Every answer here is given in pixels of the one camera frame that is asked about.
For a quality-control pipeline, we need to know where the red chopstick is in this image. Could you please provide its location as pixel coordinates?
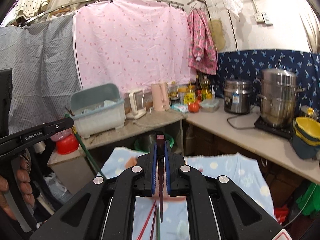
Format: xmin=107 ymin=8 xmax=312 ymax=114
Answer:
xmin=137 ymin=201 xmax=156 ymax=240

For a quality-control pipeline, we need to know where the maroon chopstick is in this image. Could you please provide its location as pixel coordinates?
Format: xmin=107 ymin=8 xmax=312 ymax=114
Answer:
xmin=156 ymin=134 xmax=165 ymax=223

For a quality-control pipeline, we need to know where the dark purple chopstick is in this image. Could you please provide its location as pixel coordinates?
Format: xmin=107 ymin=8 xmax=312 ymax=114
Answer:
xmin=149 ymin=205 xmax=157 ymax=240

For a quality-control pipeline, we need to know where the dark green chopstick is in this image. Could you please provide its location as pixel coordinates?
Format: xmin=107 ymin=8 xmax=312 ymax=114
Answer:
xmin=156 ymin=207 xmax=161 ymax=240

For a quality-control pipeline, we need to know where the person left hand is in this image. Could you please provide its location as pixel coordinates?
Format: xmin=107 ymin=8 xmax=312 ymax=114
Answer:
xmin=0 ymin=158 xmax=35 ymax=220

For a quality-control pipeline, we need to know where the round fan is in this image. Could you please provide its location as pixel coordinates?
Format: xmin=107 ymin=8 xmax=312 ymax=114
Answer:
xmin=19 ymin=149 xmax=31 ymax=174

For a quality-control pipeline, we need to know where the pink plastic basket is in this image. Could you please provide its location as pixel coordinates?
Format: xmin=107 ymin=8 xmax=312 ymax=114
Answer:
xmin=50 ymin=128 xmax=72 ymax=142

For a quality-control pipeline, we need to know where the light blue patterned tablecloth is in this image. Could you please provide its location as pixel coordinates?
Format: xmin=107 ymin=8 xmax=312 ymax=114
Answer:
xmin=101 ymin=147 xmax=274 ymax=239

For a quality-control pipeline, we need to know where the red plastic basin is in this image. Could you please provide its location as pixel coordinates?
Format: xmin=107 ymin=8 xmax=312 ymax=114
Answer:
xmin=56 ymin=133 xmax=79 ymax=155

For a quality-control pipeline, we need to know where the green basin under counter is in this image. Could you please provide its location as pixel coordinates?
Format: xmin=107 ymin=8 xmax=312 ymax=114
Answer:
xmin=134 ymin=132 xmax=175 ymax=153

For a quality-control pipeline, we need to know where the teal white dish rack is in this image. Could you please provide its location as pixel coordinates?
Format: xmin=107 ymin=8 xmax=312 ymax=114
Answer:
xmin=70 ymin=83 xmax=126 ymax=138

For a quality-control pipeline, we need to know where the grey striped curtain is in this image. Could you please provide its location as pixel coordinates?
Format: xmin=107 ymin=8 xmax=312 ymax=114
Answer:
xmin=1 ymin=15 xmax=80 ymax=133

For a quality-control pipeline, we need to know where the clear food container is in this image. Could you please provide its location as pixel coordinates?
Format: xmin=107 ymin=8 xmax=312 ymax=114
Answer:
xmin=200 ymin=99 xmax=219 ymax=113

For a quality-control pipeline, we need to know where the red tomato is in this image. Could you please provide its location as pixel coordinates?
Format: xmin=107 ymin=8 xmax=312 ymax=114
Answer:
xmin=188 ymin=99 xmax=201 ymax=113

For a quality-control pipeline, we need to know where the black induction cooker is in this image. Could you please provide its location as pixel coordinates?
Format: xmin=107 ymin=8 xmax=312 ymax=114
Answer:
xmin=254 ymin=116 xmax=292 ymax=140

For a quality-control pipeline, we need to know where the wet wipes pack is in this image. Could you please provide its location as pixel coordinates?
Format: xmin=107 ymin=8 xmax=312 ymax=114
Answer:
xmin=170 ymin=103 xmax=188 ymax=113

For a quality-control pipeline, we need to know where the yellow teal bowl stack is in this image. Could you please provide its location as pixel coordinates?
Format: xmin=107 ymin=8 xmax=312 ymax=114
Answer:
xmin=291 ymin=116 xmax=319 ymax=160

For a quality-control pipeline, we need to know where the yellow seasoning bag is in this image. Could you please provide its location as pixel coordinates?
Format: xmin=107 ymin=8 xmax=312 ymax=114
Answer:
xmin=183 ymin=91 xmax=196 ymax=105

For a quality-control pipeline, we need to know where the yellow oil bottle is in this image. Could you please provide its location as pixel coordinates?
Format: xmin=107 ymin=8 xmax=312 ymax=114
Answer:
xmin=201 ymin=75 xmax=213 ymax=101

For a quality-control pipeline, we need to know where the steel rice cooker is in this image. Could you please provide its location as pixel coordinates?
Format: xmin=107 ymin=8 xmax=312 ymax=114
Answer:
xmin=223 ymin=79 xmax=253 ymax=114

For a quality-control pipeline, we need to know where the dark soy sauce bottle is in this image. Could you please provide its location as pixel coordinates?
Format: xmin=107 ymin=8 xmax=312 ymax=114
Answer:
xmin=195 ymin=75 xmax=202 ymax=101

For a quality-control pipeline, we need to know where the pink electric kettle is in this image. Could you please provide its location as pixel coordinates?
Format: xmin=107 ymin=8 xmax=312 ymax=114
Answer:
xmin=151 ymin=82 xmax=170 ymax=112

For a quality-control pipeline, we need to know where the steel stacked steamer pot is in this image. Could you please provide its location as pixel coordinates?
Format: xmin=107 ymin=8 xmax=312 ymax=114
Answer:
xmin=258 ymin=68 xmax=305 ymax=127

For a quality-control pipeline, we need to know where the blue floral backsplash cloth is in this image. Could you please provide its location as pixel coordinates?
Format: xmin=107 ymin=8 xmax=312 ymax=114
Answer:
xmin=209 ymin=49 xmax=319 ymax=112

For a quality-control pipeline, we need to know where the pink floral apron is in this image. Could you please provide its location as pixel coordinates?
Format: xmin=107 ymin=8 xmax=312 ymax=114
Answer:
xmin=187 ymin=8 xmax=218 ymax=75

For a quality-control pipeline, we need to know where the pink dotted curtain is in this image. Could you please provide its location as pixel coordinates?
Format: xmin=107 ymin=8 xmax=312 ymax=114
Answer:
xmin=73 ymin=0 xmax=195 ymax=93

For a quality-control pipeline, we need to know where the white hanging cloth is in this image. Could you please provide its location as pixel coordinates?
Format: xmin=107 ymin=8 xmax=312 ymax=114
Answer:
xmin=223 ymin=0 xmax=244 ymax=18

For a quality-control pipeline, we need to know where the black power cable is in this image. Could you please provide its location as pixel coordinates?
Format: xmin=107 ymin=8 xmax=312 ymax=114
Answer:
xmin=226 ymin=104 xmax=258 ymax=131

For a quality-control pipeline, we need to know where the wall power socket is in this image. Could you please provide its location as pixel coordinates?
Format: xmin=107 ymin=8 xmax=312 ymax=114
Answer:
xmin=254 ymin=12 xmax=273 ymax=26

